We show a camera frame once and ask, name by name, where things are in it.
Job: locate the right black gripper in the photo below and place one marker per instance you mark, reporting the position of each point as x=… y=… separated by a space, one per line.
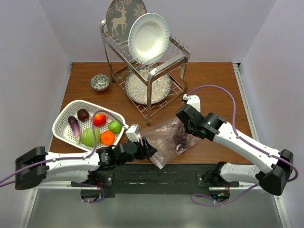
x=187 y=129

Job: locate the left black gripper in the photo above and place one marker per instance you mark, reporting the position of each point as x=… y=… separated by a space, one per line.
x=146 y=150

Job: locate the clear zip top bag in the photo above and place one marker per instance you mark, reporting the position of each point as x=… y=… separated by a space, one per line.
x=160 y=137

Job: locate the small green fake vegetable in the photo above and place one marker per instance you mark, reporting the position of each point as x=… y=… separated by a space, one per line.
x=115 y=127

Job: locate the fake orange fruit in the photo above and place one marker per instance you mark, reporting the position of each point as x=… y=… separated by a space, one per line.
x=107 y=138

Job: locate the orange fake tomato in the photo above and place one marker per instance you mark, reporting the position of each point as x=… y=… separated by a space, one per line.
x=99 y=119

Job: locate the green fake cabbage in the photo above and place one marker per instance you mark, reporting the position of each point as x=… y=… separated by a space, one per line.
x=87 y=137

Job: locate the dark red fake fruit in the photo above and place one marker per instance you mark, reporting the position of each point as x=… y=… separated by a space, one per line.
x=83 y=115

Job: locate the purple fake eggplant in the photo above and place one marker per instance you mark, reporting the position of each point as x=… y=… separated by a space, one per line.
x=75 y=128

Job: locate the red fake grape bunch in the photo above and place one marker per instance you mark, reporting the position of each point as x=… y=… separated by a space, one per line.
x=180 y=141

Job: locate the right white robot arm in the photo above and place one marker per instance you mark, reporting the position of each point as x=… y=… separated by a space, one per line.
x=270 y=169

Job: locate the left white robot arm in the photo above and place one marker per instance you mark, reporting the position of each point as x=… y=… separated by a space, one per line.
x=39 y=166

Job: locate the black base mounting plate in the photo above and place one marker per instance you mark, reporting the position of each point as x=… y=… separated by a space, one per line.
x=136 y=178

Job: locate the white perforated plastic basket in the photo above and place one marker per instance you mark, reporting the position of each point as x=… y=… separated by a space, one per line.
x=62 y=130

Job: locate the steel dish rack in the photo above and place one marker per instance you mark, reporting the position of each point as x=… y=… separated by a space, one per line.
x=173 y=63

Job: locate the speckled plate lower shelf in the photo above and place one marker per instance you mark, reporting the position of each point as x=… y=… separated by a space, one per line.
x=137 y=90

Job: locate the small patterned bowl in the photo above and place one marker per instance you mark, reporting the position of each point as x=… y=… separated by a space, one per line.
x=100 y=82

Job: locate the white fluted plate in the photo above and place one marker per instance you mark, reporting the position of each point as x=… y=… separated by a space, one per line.
x=148 y=38

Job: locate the grey deer plate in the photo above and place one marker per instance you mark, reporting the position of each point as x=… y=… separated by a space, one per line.
x=121 y=15

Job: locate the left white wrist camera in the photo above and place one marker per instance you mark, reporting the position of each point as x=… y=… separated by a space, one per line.
x=133 y=133

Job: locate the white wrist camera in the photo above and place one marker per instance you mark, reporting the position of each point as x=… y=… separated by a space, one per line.
x=192 y=100
x=133 y=133

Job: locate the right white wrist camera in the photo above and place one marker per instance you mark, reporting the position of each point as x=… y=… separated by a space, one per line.
x=192 y=100

